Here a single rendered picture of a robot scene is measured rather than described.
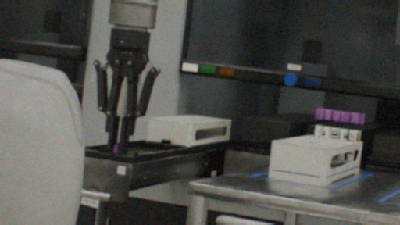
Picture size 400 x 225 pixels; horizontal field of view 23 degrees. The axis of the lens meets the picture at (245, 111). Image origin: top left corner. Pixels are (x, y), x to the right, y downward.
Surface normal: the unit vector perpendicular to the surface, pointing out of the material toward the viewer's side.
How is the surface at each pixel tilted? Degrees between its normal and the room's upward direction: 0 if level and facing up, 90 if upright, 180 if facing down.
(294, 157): 90
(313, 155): 90
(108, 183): 90
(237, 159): 90
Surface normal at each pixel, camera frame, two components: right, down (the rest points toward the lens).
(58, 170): 0.73, 0.09
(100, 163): -0.27, 0.02
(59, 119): 0.76, -0.14
